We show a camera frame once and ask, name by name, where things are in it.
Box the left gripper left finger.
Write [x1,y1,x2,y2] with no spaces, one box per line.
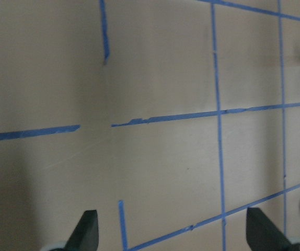
[64,210,99,251]

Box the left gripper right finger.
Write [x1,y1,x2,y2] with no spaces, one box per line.
[246,208,300,251]

